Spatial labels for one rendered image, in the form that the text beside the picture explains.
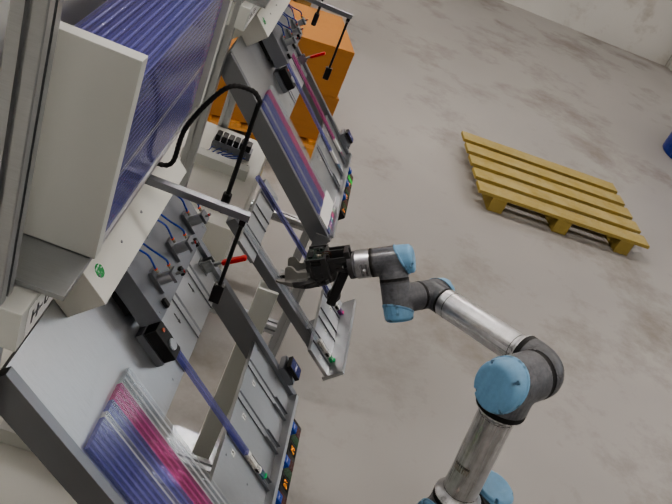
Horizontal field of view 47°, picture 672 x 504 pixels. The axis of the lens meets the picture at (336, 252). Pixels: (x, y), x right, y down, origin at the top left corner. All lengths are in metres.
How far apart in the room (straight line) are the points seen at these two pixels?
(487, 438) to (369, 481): 1.22
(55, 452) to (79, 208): 0.40
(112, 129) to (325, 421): 2.17
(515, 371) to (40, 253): 0.99
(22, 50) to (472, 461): 1.33
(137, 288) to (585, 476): 2.51
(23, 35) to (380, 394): 2.61
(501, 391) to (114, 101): 1.03
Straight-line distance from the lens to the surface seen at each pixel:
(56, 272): 1.15
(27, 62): 0.90
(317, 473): 2.90
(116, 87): 1.04
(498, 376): 1.71
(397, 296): 1.95
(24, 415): 1.28
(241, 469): 1.76
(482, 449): 1.83
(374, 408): 3.23
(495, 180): 5.22
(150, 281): 1.51
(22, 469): 1.88
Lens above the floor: 2.13
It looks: 32 degrees down
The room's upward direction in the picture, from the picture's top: 25 degrees clockwise
